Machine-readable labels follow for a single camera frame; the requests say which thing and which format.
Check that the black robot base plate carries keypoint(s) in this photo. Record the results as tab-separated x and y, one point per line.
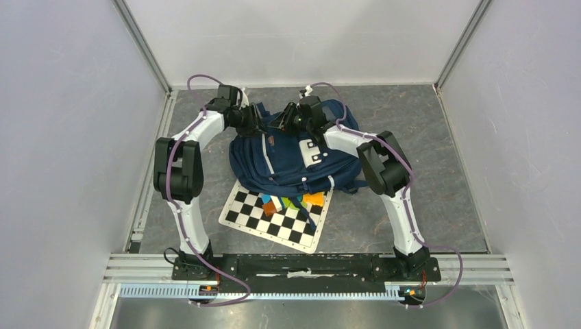
306	273

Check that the green toy block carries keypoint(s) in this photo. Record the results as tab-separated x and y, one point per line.
294	203

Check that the brown orange toy block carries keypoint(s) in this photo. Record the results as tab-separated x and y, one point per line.
269	208

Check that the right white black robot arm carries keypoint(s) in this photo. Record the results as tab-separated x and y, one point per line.
386	170

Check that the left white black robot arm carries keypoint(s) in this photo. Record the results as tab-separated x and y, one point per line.
178	168

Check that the aluminium frame rail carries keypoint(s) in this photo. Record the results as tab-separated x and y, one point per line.
145	275

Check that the navy blue backpack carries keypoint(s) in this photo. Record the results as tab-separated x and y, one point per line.
293	167

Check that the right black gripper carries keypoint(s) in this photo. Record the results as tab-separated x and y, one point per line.
283	120

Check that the black and white chessboard mat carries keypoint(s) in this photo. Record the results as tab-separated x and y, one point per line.
243	212

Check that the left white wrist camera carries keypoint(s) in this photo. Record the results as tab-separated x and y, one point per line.
243	100

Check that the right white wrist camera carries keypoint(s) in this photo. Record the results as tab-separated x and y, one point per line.
305	92

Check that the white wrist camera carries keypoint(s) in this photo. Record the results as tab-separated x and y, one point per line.
243	100
305	92

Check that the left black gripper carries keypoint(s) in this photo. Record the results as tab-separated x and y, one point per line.
255	126

